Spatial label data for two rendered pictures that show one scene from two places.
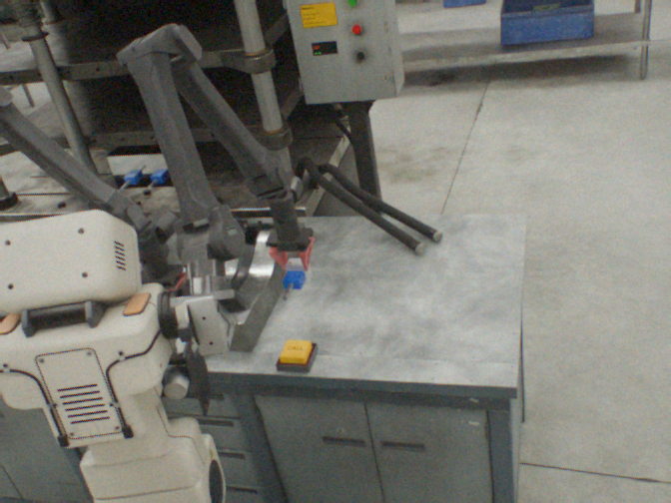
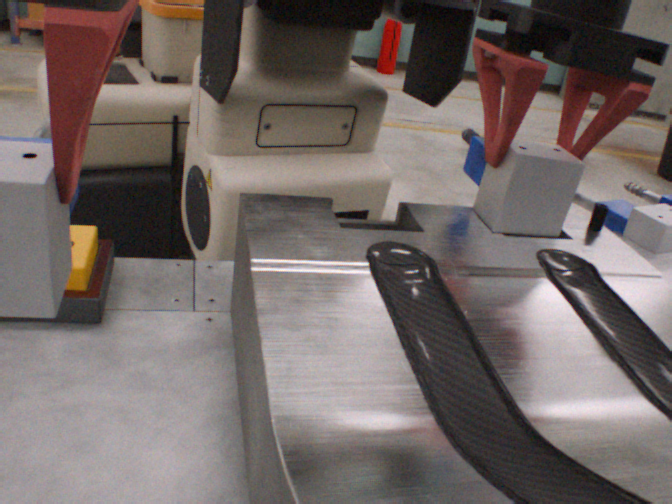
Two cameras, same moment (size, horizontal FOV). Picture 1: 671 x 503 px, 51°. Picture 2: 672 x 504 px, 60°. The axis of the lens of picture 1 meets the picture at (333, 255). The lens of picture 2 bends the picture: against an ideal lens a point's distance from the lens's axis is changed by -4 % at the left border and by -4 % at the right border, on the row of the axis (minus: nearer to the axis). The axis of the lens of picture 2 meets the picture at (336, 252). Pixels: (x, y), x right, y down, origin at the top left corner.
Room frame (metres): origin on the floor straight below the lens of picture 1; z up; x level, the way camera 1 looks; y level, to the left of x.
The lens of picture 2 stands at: (1.66, 0.08, 1.04)
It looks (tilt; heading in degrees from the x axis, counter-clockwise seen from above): 27 degrees down; 143
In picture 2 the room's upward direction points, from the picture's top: 10 degrees clockwise
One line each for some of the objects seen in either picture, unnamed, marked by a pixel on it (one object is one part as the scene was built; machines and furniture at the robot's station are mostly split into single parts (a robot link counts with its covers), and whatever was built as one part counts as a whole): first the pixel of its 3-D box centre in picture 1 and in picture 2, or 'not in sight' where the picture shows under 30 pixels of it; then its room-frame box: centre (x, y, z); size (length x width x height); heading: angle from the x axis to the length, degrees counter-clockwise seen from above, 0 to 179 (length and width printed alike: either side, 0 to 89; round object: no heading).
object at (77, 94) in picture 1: (171, 116); not in sight; (2.65, 0.50, 0.96); 1.29 x 0.83 x 0.18; 69
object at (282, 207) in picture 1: (282, 204); not in sight; (1.44, 0.09, 1.12); 0.07 x 0.06 x 0.07; 163
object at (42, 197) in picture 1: (182, 163); not in sight; (2.65, 0.52, 0.76); 1.30 x 0.84 x 0.07; 69
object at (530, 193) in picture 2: not in sight; (498, 161); (1.38, 0.42, 0.92); 0.13 x 0.05 x 0.05; 158
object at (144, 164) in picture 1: (177, 146); not in sight; (2.56, 0.50, 0.87); 0.50 x 0.27 x 0.17; 159
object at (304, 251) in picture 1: (298, 253); not in sight; (1.43, 0.08, 0.99); 0.07 x 0.07 x 0.09; 69
